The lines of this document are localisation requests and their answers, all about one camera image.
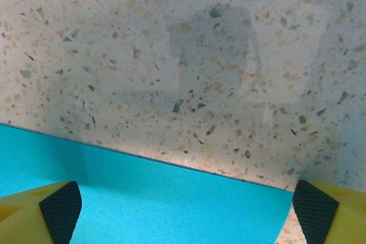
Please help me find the teal cloth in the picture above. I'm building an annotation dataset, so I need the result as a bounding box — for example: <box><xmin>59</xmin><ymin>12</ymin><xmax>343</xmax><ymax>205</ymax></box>
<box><xmin>0</xmin><ymin>123</ymin><xmax>295</xmax><ymax>244</ymax></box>

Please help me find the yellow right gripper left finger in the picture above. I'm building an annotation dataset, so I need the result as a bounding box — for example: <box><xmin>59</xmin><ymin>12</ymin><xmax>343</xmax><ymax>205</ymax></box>
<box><xmin>0</xmin><ymin>181</ymin><xmax>82</xmax><ymax>244</ymax></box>

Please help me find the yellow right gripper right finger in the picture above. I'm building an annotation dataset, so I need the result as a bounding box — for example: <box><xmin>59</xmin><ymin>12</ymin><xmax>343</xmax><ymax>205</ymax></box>
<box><xmin>293</xmin><ymin>179</ymin><xmax>366</xmax><ymax>244</ymax></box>

